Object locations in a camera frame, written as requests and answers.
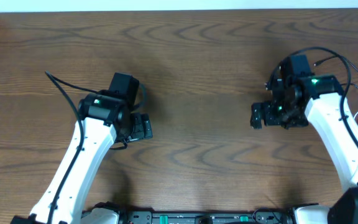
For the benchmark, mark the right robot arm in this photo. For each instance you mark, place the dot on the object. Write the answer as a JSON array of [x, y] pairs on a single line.
[[327, 110]]

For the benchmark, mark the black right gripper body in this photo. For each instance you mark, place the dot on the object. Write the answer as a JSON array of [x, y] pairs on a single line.
[[279, 114]]

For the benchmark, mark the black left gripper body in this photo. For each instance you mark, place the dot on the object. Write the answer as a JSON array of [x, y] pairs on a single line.
[[145, 126]]

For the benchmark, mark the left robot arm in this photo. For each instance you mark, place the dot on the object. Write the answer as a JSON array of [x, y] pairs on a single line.
[[104, 118]]

